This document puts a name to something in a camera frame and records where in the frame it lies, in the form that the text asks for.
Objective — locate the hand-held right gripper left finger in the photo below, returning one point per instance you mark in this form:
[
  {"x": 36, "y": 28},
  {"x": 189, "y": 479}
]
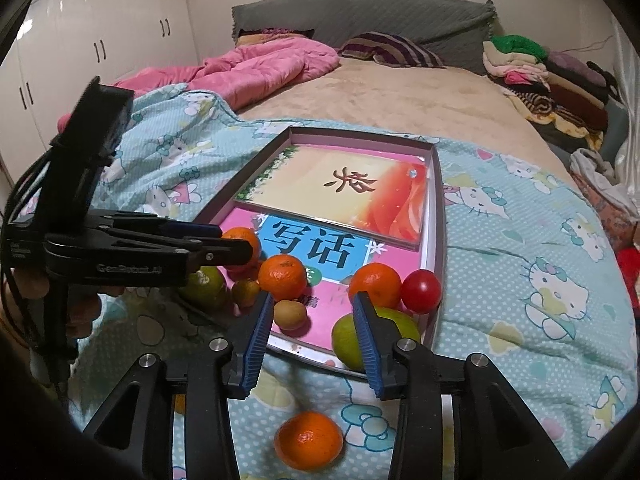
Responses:
[{"x": 257, "y": 345}]

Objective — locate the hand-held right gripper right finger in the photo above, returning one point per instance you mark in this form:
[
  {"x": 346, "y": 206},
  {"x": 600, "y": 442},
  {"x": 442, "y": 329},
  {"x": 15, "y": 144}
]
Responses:
[{"x": 367, "y": 355}]

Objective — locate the red tomato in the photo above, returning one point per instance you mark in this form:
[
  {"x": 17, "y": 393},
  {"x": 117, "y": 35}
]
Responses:
[{"x": 421, "y": 291}]

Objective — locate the person's left hand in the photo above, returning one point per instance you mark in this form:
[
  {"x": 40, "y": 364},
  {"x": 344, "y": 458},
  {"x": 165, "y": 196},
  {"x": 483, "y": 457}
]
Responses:
[{"x": 82, "y": 315}]

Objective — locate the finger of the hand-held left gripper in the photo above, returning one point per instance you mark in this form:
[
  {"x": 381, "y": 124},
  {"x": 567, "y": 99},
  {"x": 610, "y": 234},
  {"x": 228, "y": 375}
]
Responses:
[
  {"x": 200, "y": 231},
  {"x": 222, "y": 254}
]

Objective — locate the green apple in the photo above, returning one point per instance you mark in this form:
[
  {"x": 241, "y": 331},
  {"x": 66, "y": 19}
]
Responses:
[{"x": 342, "y": 342}]

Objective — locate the striped pillow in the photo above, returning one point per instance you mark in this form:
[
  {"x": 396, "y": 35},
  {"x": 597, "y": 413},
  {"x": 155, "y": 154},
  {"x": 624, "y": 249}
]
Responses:
[{"x": 390, "y": 50}]

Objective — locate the pink quilt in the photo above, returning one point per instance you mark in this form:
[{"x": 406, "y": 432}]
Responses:
[{"x": 260, "y": 65}]

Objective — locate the white wardrobe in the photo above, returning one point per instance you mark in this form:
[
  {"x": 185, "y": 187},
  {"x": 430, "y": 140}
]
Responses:
[{"x": 100, "y": 35}]

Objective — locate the white satin curtain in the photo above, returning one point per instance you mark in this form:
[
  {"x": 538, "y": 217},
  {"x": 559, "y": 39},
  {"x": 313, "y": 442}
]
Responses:
[{"x": 627, "y": 60}]

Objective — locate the pile of folded clothes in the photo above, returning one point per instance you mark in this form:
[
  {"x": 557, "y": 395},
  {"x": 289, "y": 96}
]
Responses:
[{"x": 540, "y": 80}]

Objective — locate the beige bed sheet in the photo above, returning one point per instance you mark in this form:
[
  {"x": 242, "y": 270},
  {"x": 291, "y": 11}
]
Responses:
[{"x": 400, "y": 95}]

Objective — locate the orange tangerine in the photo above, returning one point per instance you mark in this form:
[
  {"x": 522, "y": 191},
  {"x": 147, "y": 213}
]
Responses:
[
  {"x": 282, "y": 276},
  {"x": 309, "y": 440},
  {"x": 375, "y": 285},
  {"x": 240, "y": 233}
]

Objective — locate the grey quilted headboard cover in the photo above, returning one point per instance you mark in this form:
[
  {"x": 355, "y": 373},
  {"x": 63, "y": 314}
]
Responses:
[{"x": 350, "y": 20}]

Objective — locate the small brown fruit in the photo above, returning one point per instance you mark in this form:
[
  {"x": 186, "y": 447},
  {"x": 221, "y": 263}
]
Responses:
[{"x": 246, "y": 292}]

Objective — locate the small yellow fruit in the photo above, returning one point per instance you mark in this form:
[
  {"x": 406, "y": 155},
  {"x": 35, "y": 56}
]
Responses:
[{"x": 291, "y": 314}]

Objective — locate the crumpled patterned cloth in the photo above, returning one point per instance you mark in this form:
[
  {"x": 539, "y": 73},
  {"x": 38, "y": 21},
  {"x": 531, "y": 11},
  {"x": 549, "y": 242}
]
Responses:
[{"x": 600, "y": 185}]

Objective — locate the grey cardboard box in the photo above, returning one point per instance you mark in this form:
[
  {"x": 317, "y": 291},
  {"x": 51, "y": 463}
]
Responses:
[{"x": 436, "y": 210}]

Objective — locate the green unripe tangerine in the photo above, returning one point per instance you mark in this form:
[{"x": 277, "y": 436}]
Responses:
[{"x": 205, "y": 290}]

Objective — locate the red cloth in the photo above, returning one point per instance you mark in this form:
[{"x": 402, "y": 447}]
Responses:
[{"x": 629, "y": 275}]

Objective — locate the blue cat print blanket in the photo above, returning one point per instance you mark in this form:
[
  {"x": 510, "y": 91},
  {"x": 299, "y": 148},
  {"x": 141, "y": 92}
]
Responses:
[{"x": 500, "y": 260}]

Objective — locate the pink book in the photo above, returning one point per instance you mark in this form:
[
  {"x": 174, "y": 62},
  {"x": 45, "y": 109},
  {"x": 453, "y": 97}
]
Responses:
[{"x": 322, "y": 320}]

